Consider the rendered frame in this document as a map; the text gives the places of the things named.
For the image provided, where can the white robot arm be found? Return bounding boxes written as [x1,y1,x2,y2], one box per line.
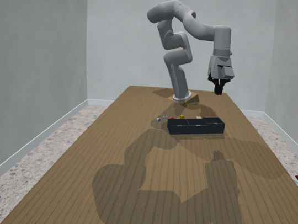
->
[147,0,232,101]

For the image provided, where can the dark grey rack of three bins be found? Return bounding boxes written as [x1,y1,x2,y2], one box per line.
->
[167,118,225,135]

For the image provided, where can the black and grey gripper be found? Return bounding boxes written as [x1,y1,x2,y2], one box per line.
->
[208,55,232,95]

